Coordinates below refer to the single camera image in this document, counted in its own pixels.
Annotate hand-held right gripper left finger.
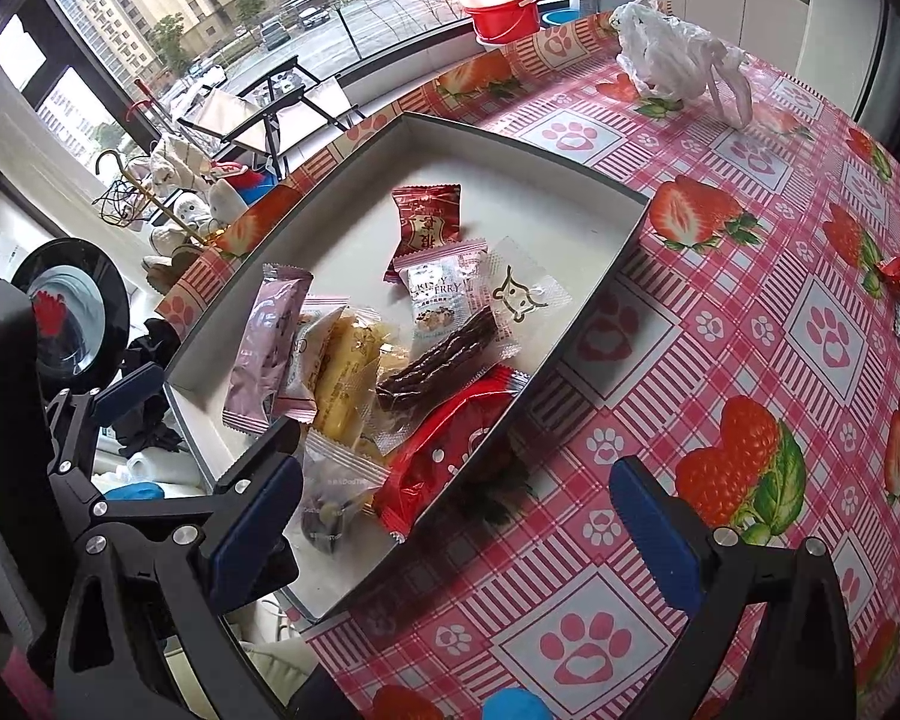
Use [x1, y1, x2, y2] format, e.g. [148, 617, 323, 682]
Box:
[52, 418, 306, 720]

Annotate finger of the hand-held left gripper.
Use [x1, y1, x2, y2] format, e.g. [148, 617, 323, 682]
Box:
[45, 394, 220, 531]
[45, 362, 167, 428]

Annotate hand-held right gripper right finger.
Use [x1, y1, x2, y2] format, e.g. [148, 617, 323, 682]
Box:
[609, 456, 857, 720]

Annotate clear packet with dark snack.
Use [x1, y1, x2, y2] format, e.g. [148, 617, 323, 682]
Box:
[298, 431, 391, 554]

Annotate pink chocolate print packet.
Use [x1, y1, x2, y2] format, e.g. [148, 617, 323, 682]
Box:
[221, 262, 314, 437]

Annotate small white snack packet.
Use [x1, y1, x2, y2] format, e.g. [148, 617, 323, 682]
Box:
[276, 298, 346, 422]

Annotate yellow cake packet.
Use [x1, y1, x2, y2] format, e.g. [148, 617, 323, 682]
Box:
[311, 306, 402, 445]

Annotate large red snack packet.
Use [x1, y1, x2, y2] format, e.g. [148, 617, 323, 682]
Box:
[373, 366, 531, 542]

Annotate clear packet with brown stick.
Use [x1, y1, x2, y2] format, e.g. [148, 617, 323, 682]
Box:
[375, 236, 572, 425]

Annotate white berry print packet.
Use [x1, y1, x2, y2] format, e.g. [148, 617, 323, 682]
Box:
[392, 236, 497, 347]

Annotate grey cardboard tray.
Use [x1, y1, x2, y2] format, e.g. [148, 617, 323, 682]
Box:
[163, 112, 653, 623]

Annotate black round glossy disc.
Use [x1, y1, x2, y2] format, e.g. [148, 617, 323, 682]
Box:
[11, 236, 132, 392]

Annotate strawberry print plaid tablecloth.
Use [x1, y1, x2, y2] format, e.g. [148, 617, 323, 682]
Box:
[154, 11, 900, 720]

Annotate white plush toys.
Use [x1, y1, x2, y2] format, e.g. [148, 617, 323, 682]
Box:
[142, 131, 232, 272]

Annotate folding chair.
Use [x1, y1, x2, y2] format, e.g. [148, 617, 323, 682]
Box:
[176, 56, 367, 175]

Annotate black framed window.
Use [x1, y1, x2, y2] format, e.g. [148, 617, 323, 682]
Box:
[0, 0, 571, 188]

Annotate white plastic bag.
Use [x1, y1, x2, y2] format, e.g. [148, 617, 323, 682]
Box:
[613, 0, 755, 127]

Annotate red plastic bucket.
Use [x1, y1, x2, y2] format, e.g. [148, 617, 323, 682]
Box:
[461, 0, 542, 46]

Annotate black wire basket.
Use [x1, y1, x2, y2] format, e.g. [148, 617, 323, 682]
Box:
[92, 150, 152, 230]

